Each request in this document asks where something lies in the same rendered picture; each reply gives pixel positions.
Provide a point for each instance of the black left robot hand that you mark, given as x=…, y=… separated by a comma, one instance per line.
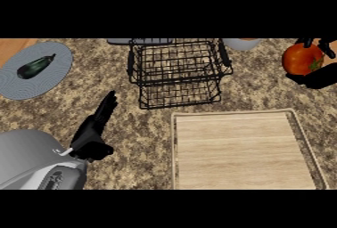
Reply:
x=90, y=133

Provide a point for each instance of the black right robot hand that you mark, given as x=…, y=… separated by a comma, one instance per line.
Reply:
x=319, y=75

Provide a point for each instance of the red tomato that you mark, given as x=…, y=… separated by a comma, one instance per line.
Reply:
x=302, y=59

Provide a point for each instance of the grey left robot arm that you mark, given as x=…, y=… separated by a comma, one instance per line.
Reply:
x=30, y=160

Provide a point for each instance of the pale wooden tray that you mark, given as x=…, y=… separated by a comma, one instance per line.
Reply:
x=245, y=151

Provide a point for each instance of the pale grey bowl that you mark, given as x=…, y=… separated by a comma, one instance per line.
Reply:
x=241, y=43

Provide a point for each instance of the grey oval placemat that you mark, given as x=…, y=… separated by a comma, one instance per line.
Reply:
x=34, y=71

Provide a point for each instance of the dark green eggplant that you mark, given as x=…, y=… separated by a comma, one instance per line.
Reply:
x=34, y=67

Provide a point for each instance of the grey flat object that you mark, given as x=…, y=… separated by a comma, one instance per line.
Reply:
x=137, y=41

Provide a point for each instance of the brown wooden board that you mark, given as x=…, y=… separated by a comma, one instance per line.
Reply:
x=13, y=49

